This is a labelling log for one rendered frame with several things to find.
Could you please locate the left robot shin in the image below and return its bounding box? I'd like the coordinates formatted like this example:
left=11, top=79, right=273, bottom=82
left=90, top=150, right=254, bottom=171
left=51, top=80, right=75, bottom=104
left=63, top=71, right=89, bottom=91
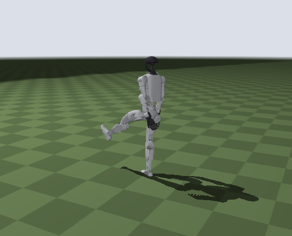
left=107, top=123, right=125, bottom=136

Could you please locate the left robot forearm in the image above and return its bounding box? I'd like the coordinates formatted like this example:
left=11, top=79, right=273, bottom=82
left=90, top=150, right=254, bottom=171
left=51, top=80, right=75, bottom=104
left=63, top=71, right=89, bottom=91
left=138, top=94, right=149, bottom=118

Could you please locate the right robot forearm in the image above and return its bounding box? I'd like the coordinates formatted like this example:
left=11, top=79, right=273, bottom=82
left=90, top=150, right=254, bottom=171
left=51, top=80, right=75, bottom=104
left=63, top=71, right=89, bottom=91
left=156, top=98, right=164, bottom=114

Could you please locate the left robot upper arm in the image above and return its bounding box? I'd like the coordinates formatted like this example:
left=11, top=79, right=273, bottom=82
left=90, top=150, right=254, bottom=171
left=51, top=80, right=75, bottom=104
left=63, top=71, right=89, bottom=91
left=138, top=75, right=147, bottom=100

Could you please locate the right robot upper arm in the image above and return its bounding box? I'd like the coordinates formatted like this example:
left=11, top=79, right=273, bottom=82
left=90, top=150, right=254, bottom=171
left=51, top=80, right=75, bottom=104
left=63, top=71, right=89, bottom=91
left=161, top=76, right=166, bottom=99

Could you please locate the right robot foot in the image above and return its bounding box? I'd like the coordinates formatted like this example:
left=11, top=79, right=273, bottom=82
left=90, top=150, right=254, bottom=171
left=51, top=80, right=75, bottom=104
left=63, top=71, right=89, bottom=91
left=141, top=170, right=153, bottom=177

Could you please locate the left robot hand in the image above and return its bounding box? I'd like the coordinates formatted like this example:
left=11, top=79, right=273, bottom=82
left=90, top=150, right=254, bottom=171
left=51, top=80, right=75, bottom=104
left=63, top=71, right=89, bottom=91
left=146, top=112, right=159, bottom=130

